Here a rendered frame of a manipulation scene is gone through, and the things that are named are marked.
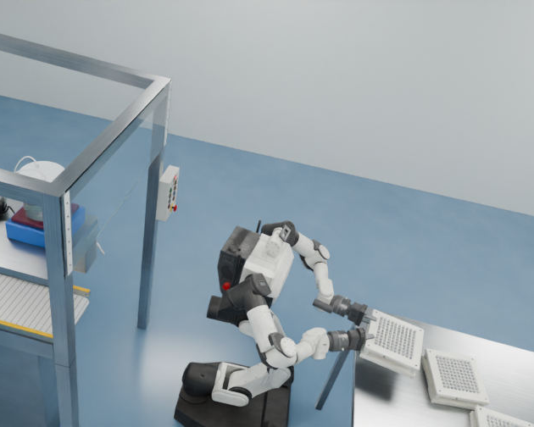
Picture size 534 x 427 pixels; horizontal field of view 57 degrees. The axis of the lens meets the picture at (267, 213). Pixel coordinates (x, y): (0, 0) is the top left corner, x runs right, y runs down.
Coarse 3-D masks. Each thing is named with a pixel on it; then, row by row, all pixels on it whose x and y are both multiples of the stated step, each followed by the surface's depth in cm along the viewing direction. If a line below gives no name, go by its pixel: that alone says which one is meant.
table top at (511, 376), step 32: (416, 320) 258; (480, 352) 249; (512, 352) 253; (384, 384) 221; (416, 384) 225; (512, 384) 237; (352, 416) 207; (384, 416) 208; (416, 416) 211; (448, 416) 215; (512, 416) 222
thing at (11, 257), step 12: (12, 204) 194; (0, 216) 187; (0, 228) 182; (0, 240) 178; (12, 240) 179; (0, 252) 173; (12, 252) 174; (24, 252) 175; (36, 252) 176; (0, 264) 169; (12, 264) 170; (24, 264) 171; (36, 264) 172; (24, 276) 169; (36, 276) 168
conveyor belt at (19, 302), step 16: (0, 288) 215; (16, 288) 217; (32, 288) 218; (48, 288) 220; (0, 304) 208; (16, 304) 210; (32, 304) 212; (48, 304) 213; (80, 304) 217; (16, 320) 204; (32, 320) 205; (48, 320) 207
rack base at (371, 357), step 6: (366, 330) 226; (360, 354) 215; (366, 354) 214; (372, 354) 215; (372, 360) 214; (378, 360) 213; (384, 360) 214; (384, 366) 214; (390, 366) 213; (396, 366) 212; (402, 366) 213; (402, 372) 212; (408, 372) 211
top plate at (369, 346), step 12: (372, 312) 230; (372, 324) 222; (408, 324) 227; (408, 336) 221; (420, 336) 223; (372, 348) 212; (384, 348) 213; (420, 348) 217; (396, 360) 209; (408, 360) 210
